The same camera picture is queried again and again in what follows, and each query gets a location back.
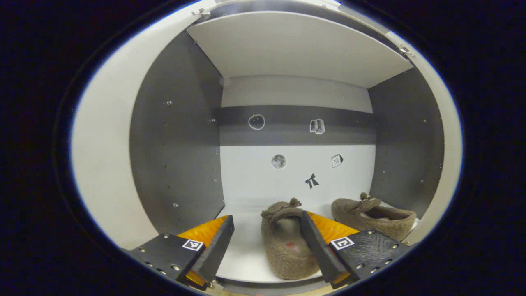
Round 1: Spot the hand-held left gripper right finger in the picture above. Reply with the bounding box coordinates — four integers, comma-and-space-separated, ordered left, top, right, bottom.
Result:
300, 210, 412, 288

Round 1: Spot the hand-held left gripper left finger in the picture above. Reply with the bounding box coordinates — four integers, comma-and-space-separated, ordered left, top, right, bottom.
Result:
127, 215, 235, 288

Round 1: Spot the brown fluffy shoe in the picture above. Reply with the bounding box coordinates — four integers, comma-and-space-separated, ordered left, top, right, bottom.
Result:
261, 198, 329, 281
331, 192, 417, 242

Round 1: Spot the grey shoe cabinet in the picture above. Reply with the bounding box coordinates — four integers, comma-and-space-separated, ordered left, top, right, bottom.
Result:
129, 0, 446, 284

